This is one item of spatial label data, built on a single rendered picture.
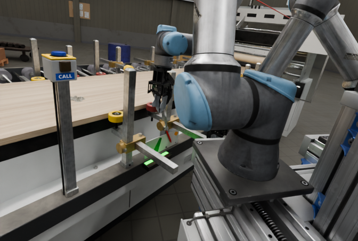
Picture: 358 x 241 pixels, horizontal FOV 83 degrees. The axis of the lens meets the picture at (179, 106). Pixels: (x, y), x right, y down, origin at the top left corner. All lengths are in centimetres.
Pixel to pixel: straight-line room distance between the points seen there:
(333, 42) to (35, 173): 126
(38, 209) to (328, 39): 116
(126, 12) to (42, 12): 422
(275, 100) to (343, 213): 27
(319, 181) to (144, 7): 1277
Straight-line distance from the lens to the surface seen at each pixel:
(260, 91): 43
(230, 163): 51
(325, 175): 65
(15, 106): 124
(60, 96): 72
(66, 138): 79
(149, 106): 118
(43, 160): 107
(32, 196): 110
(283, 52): 73
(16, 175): 106
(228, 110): 39
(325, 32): 89
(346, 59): 92
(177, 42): 68
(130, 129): 92
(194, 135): 103
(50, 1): 1339
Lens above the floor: 133
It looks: 21 degrees down
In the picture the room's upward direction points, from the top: 8 degrees clockwise
